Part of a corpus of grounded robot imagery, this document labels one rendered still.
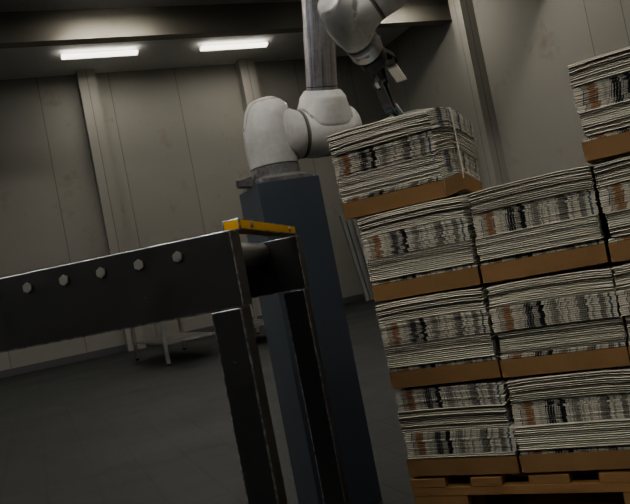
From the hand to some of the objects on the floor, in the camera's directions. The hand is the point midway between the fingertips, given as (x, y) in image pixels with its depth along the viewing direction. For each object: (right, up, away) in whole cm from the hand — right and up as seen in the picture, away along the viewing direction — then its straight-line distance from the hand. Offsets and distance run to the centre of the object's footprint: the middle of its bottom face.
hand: (400, 97), depth 200 cm
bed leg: (-24, -119, -91) cm, 152 cm away
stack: (+62, -104, -29) cm, 124 cm away
